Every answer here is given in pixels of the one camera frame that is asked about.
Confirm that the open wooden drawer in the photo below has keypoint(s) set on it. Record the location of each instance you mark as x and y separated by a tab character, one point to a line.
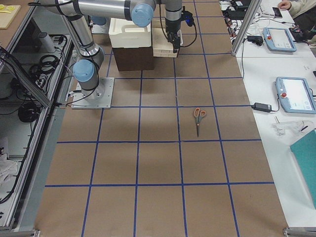
161	47

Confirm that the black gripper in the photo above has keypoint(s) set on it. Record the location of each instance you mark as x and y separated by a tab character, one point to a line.
172	27

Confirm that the grey orange handled scissors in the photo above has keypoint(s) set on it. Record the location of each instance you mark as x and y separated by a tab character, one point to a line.
199	114

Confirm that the black power adapter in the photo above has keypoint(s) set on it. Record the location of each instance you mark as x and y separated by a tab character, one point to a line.
262	107

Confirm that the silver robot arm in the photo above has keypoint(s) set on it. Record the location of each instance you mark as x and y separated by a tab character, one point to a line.
80	16

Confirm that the teal box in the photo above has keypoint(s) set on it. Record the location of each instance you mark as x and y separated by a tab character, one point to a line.
305	152

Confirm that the aluminium table frame rail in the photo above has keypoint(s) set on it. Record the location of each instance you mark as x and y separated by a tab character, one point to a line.
16	68

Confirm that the aluminium frame post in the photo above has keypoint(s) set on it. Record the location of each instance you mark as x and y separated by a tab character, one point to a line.
249	16

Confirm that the upper teach pendant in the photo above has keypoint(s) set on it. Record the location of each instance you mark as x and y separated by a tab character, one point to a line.
278	39

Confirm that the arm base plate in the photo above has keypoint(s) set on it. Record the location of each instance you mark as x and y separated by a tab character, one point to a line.
100	98

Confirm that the lower teach pendant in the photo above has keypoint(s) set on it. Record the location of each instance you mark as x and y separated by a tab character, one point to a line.
295	95

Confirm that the clear acrylic part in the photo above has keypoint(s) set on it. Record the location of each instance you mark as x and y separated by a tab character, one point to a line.
297	127

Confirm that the teach pendant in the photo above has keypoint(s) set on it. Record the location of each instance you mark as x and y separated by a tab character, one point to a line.
295	95
278	39

